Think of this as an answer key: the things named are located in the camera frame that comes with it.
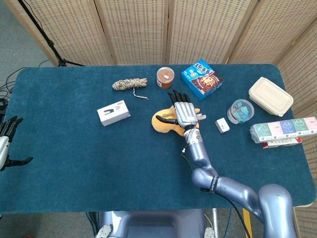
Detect woven folding screen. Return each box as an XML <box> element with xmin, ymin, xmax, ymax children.
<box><xmin>2</xmin><ymin>0</ymin><xmax>317</xmax><ymax>238</ymax></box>

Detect black floor cables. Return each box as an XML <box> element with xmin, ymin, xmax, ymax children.
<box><xmin>0</xmin><ymin>59</ymin><xmax>50</xmax><ymax>115</ymax></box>

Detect blue cable bundle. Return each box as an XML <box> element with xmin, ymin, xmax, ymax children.
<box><xmin>86</xmin><ymin>211</ymin><xmax>100</xmax><ymax>238</ymax></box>

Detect clear tub of binder clips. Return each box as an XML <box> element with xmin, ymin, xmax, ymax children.
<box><xmin>226</xmin><ymin>99</ymin><xmax>255</xmax><ymax>125</ymax></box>

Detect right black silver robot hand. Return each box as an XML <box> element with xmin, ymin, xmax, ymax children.
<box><xmin>155</xmin><ymin>89</ymin><xmax>200</xmax><ymax>130</ymax></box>

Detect multicolour tissue pack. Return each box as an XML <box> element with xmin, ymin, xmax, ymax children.
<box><xmin>249</xmin><ymin>117</ymin><xmax>317</xmax><ymax>144</ymax></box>

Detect white stapler box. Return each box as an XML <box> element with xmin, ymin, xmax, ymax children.
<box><xmin>97</xmin><ymin>100</ymin><xmax>131</xmax><ymax>127</ymax></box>

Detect braided rope bundle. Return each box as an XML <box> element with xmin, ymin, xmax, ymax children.
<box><xmin>111</xmin><ymin>77</ymin><xmax>150</xmax><ymax>101</ymax></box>

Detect yellow plush toy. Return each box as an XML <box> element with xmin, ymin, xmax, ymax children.
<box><xmin>151</xmin><ymin>105</ymin><xmax>207</xmax><ymax>137</ymax></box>

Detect brown jar with clear lid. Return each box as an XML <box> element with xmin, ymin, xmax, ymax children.
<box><xmin>156</xmin><ymin>66</ymin><xmax>175</xmax><ymax>89</ymax></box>

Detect blue-grey robot torso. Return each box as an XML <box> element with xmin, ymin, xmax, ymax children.
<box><xmin>101</xmin><ymin>209</ymin><xmax>206</xmax><ymax>238</ymax></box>

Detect blue cookie box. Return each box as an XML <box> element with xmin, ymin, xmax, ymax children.
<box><xmin>180</xmin><ymin>59</ymin><xmax>225</xmax><ymax>101</ymax></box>

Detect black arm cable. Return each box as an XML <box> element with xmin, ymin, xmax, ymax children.
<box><xmin>180</xmin><ymin>148</ymin><xmax>251</xmax><ymax>238</ymax></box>

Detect small white box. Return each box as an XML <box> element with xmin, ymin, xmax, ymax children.
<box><xmin>214</xmin><ymin>118</ymin><xmax>230</xmax><ymax>134</ymax></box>

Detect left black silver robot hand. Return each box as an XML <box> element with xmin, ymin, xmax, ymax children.
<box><xmin>0</xmin><ymin>116</ymin><xmax>34</xmax><ymax>172</ymax></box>

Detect metal table leg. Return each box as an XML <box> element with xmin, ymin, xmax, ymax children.
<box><xmin>212</xmin><ymin>208</ymin><xmax>219</xmax><ymax>238</ymax></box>

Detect beige lidded lunch container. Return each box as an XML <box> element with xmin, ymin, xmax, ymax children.
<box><xmin>248</xmin><ymin>76</ymin><xmax>294</xmax><ymax>117</ymax></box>

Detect red and white box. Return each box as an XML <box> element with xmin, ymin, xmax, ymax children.
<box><xmin>262</xmin><ymin>137</ymin><xmax>303</xmax><ymax>149</ymax></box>

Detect black tripod stand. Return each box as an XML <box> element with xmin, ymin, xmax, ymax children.
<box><xmin>17</xmin><ymin>0</ymin><xmax>86</xmax><ymax>67</ymax></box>

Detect blue carpet table cover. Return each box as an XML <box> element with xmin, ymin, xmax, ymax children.
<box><xmin>0</xmin><ymin>63</ymin><xmax>317</xmax><ymax>214</ymax></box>

